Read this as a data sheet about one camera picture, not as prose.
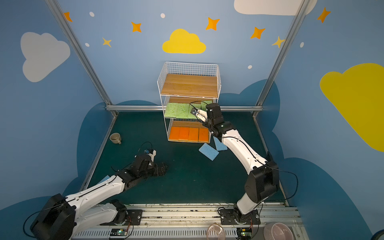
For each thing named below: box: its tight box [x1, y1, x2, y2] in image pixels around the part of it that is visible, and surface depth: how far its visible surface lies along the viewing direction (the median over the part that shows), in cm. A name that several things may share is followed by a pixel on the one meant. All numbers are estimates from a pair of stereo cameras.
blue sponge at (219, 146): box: [213, 136, 228, 151], surface depth 103 cm
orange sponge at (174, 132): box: [169, 126, 180, 142], surface depth 106 cm
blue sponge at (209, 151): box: [198, 143, 220, 161], surface depth 101 cm
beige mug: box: [109, 132, 122, 145], surface depth 103 cm
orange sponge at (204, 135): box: [198, 127, 212, 144], surface depth 108 cm
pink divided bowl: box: [263, 222, 295, 240], surface depth 72 cm
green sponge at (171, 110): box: [164, 102, 178, 118], surface depth 88 cm
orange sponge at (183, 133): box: [178, 127, 190, 142], surface depth 107 cm
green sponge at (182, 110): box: [176, 103, 190, 119], surface depth 88 cm
